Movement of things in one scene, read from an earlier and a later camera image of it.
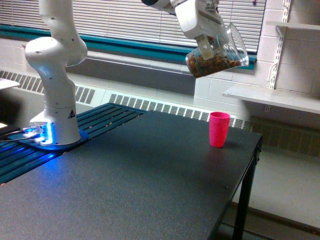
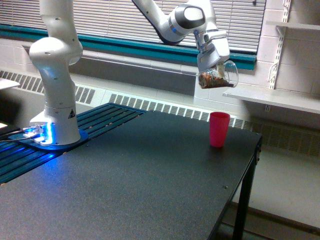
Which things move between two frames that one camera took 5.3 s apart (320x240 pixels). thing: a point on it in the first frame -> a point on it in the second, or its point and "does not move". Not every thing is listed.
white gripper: (199, 18) -> (217, 49)
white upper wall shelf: (313, 26) does not move
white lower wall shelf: (303, 101) does not move
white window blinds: (133, 19) does not move
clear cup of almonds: (226, 57) -> (225, 74)
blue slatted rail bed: (16, 159) does not move
